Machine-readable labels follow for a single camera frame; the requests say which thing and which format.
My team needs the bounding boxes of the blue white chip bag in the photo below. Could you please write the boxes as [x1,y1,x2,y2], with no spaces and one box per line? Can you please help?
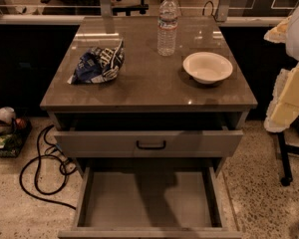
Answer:
[68,39,125,85]

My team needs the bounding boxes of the pile of toys on mat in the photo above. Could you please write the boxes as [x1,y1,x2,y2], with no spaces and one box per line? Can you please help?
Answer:
[0,107,32,157]

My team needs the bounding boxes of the black floor cable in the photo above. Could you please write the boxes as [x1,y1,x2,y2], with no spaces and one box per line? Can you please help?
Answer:
[18,123,78,211]

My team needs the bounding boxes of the grey drawer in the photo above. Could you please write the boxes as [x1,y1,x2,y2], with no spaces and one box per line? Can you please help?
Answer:
[54,130,243,157]
[58,167,242,239]

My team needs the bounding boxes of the grey top drawer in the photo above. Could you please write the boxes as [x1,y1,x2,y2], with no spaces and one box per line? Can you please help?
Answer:
[54,130,243,157]

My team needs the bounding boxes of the clear plastic water bottle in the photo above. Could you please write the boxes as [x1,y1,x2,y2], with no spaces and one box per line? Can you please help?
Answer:
[157,0,177,56]

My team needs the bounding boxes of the black metal stand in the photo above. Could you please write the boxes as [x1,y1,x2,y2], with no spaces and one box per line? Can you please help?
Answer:
[276,129,299,187]

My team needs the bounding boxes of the grey drawer cabinet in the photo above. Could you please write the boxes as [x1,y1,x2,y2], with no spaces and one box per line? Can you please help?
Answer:
[41,17,257,170]

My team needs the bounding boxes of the white bowl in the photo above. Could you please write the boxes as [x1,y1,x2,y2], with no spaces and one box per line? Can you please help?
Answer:
[182,52,233,85]

